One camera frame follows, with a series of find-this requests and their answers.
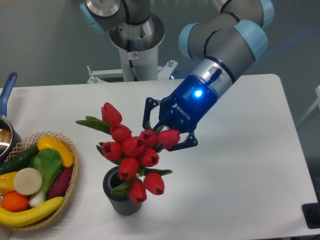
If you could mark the green cucumber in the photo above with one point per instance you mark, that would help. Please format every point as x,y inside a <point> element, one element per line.
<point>19,161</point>

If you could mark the yellow squash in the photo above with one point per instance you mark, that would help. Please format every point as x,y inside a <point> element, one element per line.
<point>50,142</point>

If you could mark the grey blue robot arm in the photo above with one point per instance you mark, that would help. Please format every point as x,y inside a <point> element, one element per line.
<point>225,48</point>

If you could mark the yellow bell pepper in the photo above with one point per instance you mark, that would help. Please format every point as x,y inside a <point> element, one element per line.
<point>7,182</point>

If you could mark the white object at right edge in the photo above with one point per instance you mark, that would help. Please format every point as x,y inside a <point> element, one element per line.
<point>311,111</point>

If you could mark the red tulip bouquet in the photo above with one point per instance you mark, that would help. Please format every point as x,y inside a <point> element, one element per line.
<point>135,156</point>

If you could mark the woven wicker basket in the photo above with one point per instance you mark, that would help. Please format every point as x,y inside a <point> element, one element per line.
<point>31,141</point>

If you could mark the green bok choy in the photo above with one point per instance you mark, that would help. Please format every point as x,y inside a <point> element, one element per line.
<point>48,163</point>

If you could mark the beige round disc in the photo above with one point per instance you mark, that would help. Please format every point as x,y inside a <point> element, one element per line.
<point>27,181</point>

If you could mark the white metal base frame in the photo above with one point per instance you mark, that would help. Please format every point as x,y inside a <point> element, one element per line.
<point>116,75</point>

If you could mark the orange fruit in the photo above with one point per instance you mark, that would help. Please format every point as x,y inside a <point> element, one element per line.
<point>15,202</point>

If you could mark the purple sweet potato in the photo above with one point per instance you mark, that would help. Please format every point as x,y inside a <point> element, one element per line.
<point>61,184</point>

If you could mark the blue handled saucepan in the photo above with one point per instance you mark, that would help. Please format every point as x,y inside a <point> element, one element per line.
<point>8,136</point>

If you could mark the black device at edge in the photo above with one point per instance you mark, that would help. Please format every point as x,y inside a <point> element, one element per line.
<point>311,212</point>

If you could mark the dark grey ribbed vase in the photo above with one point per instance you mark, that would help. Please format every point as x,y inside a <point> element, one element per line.
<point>121,202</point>

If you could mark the yellow banana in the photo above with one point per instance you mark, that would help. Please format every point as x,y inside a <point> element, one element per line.
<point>30,216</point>

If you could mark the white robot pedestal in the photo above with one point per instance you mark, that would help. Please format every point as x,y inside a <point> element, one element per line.
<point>138,48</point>

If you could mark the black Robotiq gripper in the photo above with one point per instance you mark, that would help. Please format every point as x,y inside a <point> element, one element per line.
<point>182,109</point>

